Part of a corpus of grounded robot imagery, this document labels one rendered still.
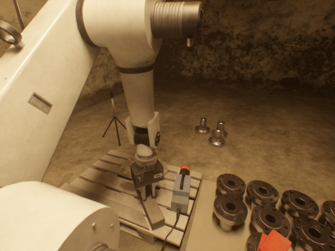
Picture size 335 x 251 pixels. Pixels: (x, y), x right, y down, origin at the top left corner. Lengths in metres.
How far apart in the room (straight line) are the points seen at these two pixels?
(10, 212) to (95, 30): 0.61
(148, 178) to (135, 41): 0.96
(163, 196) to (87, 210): 1.35
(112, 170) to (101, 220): 1.62
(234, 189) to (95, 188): 1.30
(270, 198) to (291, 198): 0.17
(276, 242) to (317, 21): 5.64
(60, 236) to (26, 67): 0.46
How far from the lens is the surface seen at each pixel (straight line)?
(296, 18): 6.25
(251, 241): 1.49
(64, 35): 0.77
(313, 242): 1.69
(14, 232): 0.42
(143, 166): 1.27
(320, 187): 2.64
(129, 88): 0.97
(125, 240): 1.70
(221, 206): 1.59
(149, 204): 1.57
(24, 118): 0.66
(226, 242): 1.72
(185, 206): 1.57
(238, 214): 1.59
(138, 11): 0.67
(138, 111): 1.02
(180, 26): 0.68
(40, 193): 0.49
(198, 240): 1.68
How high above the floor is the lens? 1.45
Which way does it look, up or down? 26 degrees down
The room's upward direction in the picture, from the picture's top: 1 degrees clockwise
